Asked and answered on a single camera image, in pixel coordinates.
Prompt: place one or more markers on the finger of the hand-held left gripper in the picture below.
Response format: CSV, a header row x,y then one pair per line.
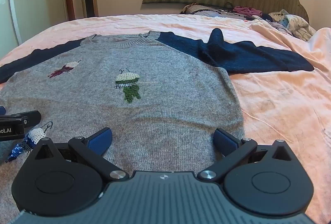
x,y
31,116

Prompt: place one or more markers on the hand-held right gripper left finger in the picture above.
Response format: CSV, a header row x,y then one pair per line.
x,y
99,140

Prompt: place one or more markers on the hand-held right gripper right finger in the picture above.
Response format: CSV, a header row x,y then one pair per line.
x,y
225,141

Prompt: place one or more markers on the grey sweater with navy sleeves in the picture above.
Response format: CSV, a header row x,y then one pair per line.
x,y
155,110

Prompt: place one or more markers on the pale loose thread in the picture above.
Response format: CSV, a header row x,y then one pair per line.
x,y
261,123

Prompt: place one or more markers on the pink blanket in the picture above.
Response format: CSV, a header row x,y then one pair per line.
x,y
271,99

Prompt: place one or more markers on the magenta garment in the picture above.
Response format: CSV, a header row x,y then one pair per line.
x,y
245,10

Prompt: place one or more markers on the pale patterned crumpled cloth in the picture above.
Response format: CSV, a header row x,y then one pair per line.
x,y
294,23

